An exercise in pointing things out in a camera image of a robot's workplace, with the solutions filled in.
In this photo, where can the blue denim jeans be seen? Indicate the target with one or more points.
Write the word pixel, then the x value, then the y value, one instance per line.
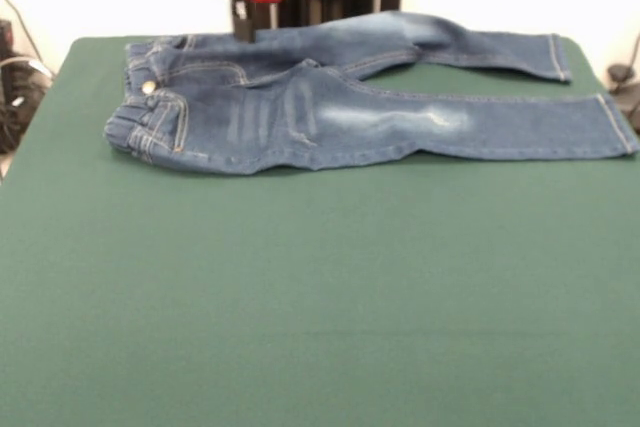
pixel 300 122

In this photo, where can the black stand base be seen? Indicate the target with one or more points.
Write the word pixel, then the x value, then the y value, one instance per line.
pixel 20 107
pixel 622 78

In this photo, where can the dark green table cloth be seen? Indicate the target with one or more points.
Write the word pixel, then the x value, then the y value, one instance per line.
pixel 200 297

